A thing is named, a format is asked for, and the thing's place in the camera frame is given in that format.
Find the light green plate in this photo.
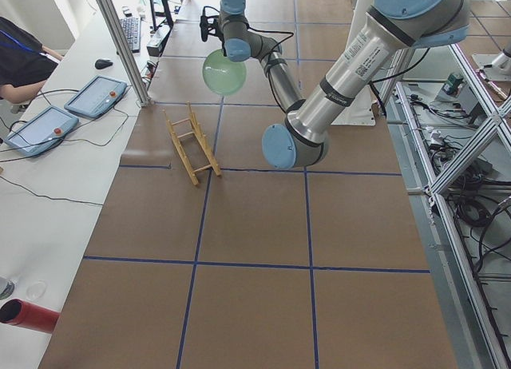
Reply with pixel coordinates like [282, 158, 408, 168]
[202, 49, 247, 96]

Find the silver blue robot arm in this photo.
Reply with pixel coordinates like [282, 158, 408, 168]
[215, 0, 471, 169]

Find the wooden dish rack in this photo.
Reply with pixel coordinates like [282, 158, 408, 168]
[163, 102, 222, 187]

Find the brown paper table cover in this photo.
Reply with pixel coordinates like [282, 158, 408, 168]
[38, 0, 460, 369]

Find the far blue teach pendant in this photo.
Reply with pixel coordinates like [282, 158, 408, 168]
[64, 75, 127, 118]

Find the blue teach pendant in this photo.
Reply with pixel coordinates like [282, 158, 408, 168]
[64, 75, 127, 118]
[5, 105, 79, 157]

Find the black computer mouse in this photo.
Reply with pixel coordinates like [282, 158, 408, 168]
[94, 58, 113, 70]

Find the black keyboard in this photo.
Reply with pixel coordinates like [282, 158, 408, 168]
[119, 16, 141, 53]

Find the near blue teach pendant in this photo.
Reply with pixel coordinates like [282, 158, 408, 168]
[5, 105, 79, 157]

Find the person in black shirt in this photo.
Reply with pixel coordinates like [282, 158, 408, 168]
[1, 17, 64, 105]

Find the red cylinder tube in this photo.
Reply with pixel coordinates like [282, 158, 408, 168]
[1, 299, 60, 334]

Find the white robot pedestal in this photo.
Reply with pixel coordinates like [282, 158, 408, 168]
[332, 0, 375, 126]

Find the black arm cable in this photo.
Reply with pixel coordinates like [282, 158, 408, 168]
[203, 5, 296, 73]

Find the near pendant black cable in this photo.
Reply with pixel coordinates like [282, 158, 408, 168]
[0, 101, 129, 207]

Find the pendant black cable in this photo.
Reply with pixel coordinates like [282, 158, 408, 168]
[7, 88, 81, 134]
[0, 101, 129, 207]

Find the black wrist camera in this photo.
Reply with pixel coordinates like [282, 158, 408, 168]
[200, 6, 220, 42]

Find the aluminium side frame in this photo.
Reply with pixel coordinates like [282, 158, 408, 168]
[378, 0, 511, 369]

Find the far pendant black cable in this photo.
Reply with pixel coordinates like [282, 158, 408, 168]
[7, 88, 81, 134]

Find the aluminium frame post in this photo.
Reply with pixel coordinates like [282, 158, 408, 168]
[96, 0, 151, 107]

